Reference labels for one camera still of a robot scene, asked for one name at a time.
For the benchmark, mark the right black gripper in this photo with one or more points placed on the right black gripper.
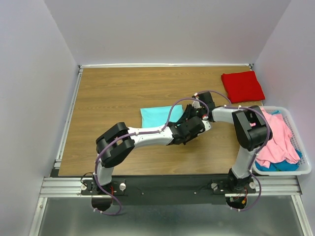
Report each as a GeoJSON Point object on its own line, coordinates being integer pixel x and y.
{"type": "Point", "coordinates": [187, 113]}

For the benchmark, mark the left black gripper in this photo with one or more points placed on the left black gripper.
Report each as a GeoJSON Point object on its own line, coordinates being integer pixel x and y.
{"type": "Point", "coordinates": [192, 136]}

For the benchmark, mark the teal t shirt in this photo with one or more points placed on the teal t shirt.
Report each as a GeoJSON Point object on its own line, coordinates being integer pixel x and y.
{"type": "Point", "coordinates": [157, 116]}

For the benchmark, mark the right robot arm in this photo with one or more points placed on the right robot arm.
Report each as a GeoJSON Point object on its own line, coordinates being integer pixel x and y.
{"type": "Point", "coordinates": [251, 127]}

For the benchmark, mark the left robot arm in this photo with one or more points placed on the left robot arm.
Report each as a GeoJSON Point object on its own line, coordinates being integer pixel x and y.
{"type": "Point", "coordinates": [119, 141]}

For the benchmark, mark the folded red t shirt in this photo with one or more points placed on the folded red t shirt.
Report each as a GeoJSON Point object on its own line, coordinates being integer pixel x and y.
{"type": "Point", "coordinates": [242, 87]}

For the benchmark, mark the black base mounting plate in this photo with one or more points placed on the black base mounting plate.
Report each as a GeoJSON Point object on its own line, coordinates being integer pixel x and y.
{"type": "Point", "coordinates": [169, 190]}

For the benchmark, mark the pink t shirt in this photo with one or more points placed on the pink t shirt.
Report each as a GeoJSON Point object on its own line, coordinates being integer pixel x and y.
{"type": "Point", "coordinates": [278, 137]}

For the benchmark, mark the blue t shirt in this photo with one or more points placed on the blue t shirt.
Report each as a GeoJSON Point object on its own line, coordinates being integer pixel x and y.
{"type": "Point", "coordinates": [283, 167]}

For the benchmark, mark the white plastic laundry basket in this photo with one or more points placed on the white plastic laundry basket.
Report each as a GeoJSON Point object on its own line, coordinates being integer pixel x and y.
{"type": "Point", "coordinates": [284, 154]}

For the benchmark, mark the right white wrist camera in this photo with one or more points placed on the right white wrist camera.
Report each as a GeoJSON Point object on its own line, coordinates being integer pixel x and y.
{"type": "Point", "coordinates": [196, 103]}

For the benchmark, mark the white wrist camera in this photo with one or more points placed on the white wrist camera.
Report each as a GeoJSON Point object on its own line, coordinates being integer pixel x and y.
{"type": "Point", "coordinates": [196, 103]}
{"type": "Point", "coordinates": [207, 125]}

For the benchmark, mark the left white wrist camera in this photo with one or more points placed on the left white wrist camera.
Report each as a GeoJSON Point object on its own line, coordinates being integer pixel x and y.
{"type": "Point", "coordinates": [207, 125]}

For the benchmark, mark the aluminium frame rail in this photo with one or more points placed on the aluminium frame rail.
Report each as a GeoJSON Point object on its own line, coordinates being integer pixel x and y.
{"type": "Point", "coordinates": [70, 187]}

